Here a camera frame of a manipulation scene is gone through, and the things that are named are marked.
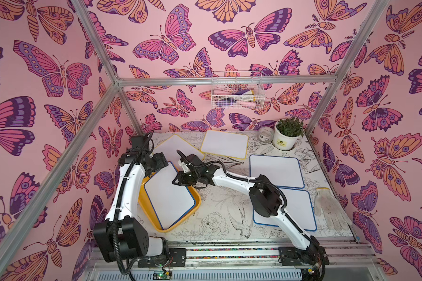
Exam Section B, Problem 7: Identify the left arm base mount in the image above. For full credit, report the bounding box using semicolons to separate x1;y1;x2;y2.
138;248;186;268

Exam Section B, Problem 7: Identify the aluminium rail base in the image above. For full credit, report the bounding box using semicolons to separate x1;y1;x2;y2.
81;237;388;281

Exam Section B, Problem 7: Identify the clear tape roll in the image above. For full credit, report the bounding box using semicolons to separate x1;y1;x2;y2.
258;126;274;143

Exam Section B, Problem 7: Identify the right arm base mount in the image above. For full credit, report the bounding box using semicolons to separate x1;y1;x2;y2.
279;244;330;268

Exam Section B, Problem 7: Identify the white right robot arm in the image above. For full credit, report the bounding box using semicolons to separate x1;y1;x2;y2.
172;150;329;270

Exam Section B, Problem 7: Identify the potted green plant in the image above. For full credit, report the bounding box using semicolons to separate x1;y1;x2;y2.
272;117;304;151

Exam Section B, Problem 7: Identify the white wire wall basket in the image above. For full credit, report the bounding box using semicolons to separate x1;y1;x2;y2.
209;71;266;110

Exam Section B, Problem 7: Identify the white knit work glove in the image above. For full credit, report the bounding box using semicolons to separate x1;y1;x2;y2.
314;187;352;231

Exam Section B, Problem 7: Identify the yellow-framed whiteboard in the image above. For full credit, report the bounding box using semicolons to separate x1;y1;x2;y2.
153;135;205;170
200;130;249;159

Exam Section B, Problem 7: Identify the blue-framed whiteboard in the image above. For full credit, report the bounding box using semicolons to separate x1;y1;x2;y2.
144;162;196;230
249;155;305;189
252;187;318;233

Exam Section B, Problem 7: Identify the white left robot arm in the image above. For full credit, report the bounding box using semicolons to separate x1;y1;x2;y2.
93;132;169;276

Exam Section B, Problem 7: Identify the green circuit board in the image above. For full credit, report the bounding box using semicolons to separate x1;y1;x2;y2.
152;271;172;281

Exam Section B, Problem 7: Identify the aluminium cage frame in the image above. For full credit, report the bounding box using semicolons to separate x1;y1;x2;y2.
0;0;391;281

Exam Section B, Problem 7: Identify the yellow storage tray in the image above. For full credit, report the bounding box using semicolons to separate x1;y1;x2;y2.
138;173;201;233

